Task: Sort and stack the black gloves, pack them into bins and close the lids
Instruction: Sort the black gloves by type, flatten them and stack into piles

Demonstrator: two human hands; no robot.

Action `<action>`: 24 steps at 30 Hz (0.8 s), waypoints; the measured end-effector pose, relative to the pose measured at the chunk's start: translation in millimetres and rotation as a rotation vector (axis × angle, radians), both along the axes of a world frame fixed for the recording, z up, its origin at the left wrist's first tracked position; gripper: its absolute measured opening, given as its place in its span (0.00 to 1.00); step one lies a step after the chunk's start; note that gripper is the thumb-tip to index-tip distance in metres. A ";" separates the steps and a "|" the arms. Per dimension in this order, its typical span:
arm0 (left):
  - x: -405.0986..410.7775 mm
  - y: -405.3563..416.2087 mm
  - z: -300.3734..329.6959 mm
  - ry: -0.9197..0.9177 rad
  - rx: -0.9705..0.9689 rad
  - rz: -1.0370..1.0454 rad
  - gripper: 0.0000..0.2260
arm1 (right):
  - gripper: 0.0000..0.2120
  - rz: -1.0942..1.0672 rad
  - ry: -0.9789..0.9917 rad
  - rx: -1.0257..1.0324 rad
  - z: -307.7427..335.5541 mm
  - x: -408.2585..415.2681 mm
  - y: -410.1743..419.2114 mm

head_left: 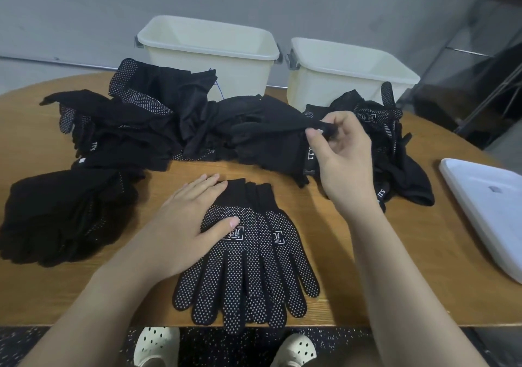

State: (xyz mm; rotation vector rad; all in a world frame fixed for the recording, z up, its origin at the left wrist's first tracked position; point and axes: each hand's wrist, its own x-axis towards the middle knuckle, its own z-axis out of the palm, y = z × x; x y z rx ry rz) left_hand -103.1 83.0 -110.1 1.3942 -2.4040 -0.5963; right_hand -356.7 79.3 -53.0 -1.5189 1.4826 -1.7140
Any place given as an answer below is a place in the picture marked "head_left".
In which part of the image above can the person's left hand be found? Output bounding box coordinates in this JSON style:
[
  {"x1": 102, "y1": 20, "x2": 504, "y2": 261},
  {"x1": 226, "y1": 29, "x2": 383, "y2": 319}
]
[{"x1": 121, "y1": 173, "x2": 241, "y2": 286}]

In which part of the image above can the person's right hand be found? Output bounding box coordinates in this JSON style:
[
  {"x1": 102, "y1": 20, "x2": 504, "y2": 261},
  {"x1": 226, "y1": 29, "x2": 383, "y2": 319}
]
[{"x1": 304, "y1": 110, "x2": 383, "y2": 223}]

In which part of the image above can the black dotted glove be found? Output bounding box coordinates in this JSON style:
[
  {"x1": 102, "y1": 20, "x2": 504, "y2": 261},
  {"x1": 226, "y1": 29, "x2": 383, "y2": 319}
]
[
  {"x1": 172, "y1": 178, "x2": 270, "y2": 335},
  {"x1": 0, "y1": 167, "x2": 144, "y2": 268},
  {"x1": 237, "y1": 182, "x2": 321, "y2": 329}
]

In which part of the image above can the white plastic bin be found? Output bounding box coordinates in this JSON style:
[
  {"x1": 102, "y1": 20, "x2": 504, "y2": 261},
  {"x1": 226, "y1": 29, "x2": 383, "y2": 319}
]
[
  {"x1": 134, "y1": 15, "x2": 284, "y2": 101},
  {"x1": 285, "y1": 37, "x2": 422, "y2": 113}
]

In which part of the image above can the pile of black gloves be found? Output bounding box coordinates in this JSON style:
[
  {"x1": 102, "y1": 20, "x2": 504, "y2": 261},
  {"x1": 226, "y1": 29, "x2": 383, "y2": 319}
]
[
  {"x1": 0, "y1": 167, "x2": 144, "y2": 268},
  {"x1": 39, "y1": 58, "x2": 436, "y2": 213}
]

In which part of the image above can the stack of black gloves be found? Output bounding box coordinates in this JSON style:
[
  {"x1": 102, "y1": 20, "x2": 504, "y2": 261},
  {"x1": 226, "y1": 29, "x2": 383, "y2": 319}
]
[{"x1": 0, "y1": 167, "x2": 144, "y2": 268}]

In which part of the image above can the person's left forearm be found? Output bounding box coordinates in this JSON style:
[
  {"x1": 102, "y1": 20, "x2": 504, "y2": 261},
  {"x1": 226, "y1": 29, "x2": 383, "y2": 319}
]
[{"x1": 20, "y1": 252, "x2": 156, "y2": 367}]

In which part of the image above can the person's right forearm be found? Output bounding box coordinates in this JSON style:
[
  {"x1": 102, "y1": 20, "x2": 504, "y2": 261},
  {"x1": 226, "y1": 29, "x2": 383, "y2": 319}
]
[{"x1": 346, "y1": 203, "x2": 490, "y2": 367}]

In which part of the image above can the person's left white shoe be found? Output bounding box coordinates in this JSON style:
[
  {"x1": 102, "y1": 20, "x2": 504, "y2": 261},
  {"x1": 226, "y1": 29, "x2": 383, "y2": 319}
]
[{"x1": 133, "y1": 326, "x2": 181, "y2": 367}]

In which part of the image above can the person's white shoe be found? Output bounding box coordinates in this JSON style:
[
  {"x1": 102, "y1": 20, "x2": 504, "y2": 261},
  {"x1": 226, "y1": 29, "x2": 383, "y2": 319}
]
[
  {"x1": 133, "y1": 326, "x2": 181, "y2": 367},
  {"x1": 271, "y1": 333, "x2": 318, "y2": 367}
]

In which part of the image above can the person's right white shoe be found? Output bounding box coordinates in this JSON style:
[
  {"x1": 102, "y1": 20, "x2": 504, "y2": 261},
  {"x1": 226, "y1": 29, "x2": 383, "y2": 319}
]
[{"x1": 271, "y1": 333, "x2": 318, "y2": 367}]

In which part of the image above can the white flat tray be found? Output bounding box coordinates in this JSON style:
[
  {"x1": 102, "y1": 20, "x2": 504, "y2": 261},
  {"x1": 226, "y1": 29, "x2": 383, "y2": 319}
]
[{"x1": 439, "y1": 158, "x2": 522, "y2": 284}]

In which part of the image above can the metal rack frame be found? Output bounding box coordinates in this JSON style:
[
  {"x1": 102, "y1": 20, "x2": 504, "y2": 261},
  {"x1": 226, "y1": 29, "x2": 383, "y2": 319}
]
[{"x1": 403, "y1": 0, "x2": 522, "y2": 172}]

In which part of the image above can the grey wall pipe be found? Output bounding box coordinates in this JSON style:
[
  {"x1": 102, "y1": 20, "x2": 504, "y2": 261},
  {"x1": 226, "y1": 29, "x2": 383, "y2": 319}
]
[{"x1": 0, "y1": 53, "x2": 140, "y2": 66}]

